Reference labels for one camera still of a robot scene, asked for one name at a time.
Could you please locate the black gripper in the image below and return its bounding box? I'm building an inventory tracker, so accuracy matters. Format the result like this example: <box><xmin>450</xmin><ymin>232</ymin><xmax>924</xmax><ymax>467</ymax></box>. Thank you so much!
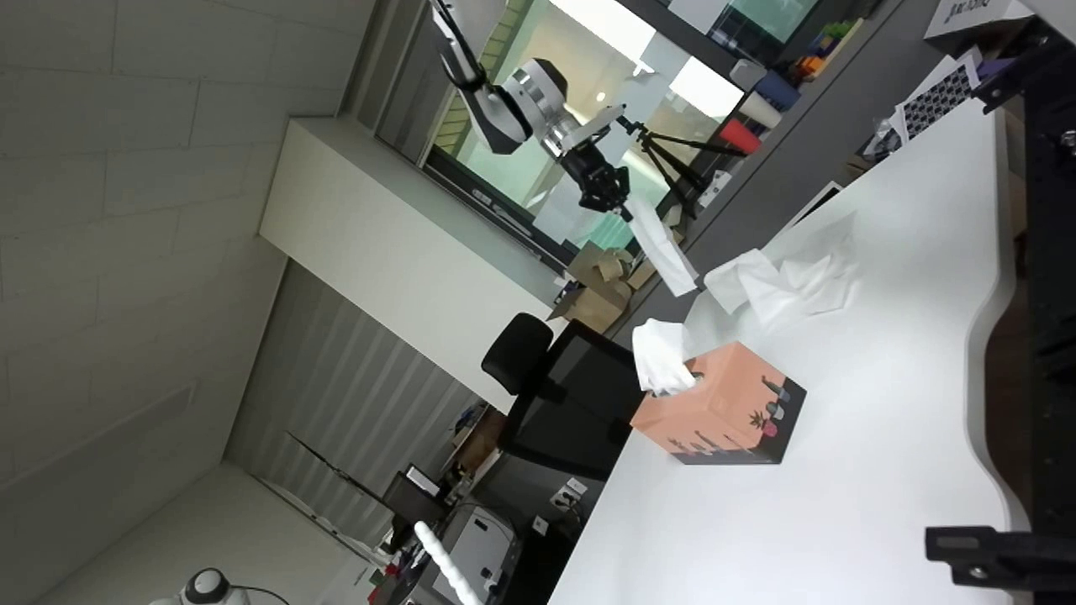
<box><xmin>557</xmin><ymin>139</ymin><xmax>638</xmax><ymax>222</ymax></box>

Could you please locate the white pulled tissue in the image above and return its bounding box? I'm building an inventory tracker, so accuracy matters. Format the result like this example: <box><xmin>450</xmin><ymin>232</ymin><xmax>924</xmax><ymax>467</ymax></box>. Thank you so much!
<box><xmin>619</xmin><ymin>194</ymin><xmax>705</xmax><ymax>301</ymax></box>

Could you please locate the crumpled white tissue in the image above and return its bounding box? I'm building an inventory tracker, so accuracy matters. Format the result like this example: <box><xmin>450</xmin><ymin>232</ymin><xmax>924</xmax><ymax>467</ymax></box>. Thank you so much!
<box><xmin>698</xmin><ymin>245</ymin><xmax>789</xmax><ymax>331</ymax></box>

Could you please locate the white tissue in box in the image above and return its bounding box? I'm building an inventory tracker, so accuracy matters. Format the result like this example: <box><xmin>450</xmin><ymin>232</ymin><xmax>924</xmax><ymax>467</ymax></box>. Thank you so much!
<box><xmin>628</xmin><ymin>315</ymin><xmax>698</xmax><ymax>401</ymax></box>

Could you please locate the brown and black tissue box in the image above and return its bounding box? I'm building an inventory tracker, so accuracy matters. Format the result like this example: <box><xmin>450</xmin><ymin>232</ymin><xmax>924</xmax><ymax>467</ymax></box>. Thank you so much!
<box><xmin>626</xmin><ymin>338</ymin><xmax>810</xmax><ymax>467</ymax></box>

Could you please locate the red object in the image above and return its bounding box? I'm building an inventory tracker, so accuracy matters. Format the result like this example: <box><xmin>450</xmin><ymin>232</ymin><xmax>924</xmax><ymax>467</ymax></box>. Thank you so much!
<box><xmin>715</xmin><ymin>114</ymin><xmax>767</xmax><ymax>159</ymax></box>

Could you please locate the black office chair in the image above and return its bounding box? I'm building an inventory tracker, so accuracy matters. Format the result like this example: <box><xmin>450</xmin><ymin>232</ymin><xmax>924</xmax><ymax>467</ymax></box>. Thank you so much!
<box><xmin>477</xmin><ymin>308</ymin><xmax>650</xmax><ymax>482</ymax></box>

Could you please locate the black white checkerboard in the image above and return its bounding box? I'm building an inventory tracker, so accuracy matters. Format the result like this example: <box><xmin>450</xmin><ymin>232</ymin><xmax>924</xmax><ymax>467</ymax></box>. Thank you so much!
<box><xmin>895</xmin><ymin>51</ymin><xmax>986</xmax><ymax>146</ymax></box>

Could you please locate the white round device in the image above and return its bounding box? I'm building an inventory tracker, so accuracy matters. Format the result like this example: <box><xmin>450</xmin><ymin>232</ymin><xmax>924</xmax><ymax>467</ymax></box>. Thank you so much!
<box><xmin>178</xmin><ymin>565</ymin><xmax>235</xmax><ymax>605</ymax></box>

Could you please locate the black camera tripod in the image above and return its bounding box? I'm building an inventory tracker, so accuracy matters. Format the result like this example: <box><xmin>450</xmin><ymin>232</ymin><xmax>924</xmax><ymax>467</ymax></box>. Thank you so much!
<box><xmin>619</xmin><ymin>114</ymin><xmax>767</xmax><ymax>218</ymax></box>

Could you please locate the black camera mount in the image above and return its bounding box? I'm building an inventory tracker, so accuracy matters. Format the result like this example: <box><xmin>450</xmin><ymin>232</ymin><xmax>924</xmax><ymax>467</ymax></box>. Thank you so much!
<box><xmin>922</xmin><ymin>520</ymin><xmax>1076</xmax><ymax>595</ymax></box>

